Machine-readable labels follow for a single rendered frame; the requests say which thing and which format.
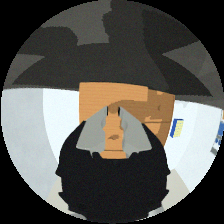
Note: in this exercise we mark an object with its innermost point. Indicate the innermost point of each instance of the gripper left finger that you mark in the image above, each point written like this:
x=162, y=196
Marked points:
x=86, y=138

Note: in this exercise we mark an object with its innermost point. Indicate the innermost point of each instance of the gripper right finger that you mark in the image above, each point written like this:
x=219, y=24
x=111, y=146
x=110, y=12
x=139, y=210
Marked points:
x=139, y=138

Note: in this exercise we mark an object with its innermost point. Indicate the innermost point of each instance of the brown wooden drawer front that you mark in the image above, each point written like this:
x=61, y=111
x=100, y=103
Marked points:
x=114, y=141
x=112, y=155
x=156, y=103
x=93, y=96
x=160, y=131

